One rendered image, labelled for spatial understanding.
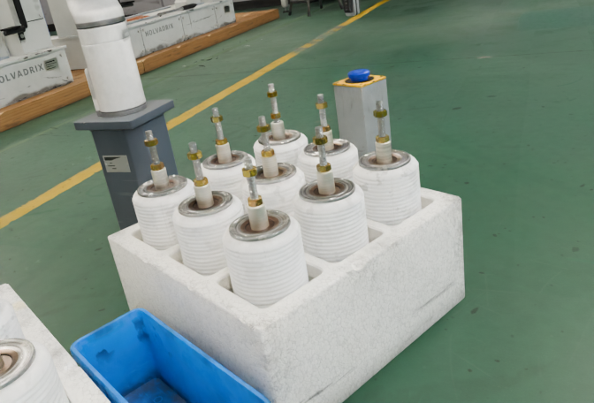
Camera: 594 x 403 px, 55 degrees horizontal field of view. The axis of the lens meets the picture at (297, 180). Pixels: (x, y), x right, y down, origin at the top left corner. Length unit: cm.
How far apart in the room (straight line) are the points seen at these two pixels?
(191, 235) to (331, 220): 18
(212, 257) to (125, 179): 47
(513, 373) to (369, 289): 22
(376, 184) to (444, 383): 28
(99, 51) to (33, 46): 199
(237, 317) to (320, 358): 12
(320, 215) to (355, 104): 36
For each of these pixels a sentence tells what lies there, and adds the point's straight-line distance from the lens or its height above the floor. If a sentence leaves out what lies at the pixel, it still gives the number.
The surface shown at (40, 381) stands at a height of 24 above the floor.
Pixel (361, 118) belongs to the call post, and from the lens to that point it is 103.
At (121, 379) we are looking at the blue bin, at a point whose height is 3.
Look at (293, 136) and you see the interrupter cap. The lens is 98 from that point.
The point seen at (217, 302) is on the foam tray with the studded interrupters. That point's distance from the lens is 70.
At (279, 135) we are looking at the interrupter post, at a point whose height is 26.
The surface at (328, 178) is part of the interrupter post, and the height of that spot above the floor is 27.
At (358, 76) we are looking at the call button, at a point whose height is 33.
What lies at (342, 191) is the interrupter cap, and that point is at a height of 25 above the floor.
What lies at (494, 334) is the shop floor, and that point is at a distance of 89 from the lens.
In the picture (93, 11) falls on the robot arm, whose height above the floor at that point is 50.
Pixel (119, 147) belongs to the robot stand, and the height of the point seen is 24.
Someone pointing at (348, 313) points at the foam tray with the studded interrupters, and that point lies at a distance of 73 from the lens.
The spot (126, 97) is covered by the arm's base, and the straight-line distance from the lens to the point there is 116.
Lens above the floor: 55
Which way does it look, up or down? 22 degrees down
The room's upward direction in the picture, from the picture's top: 9 degrees counter-clockwise
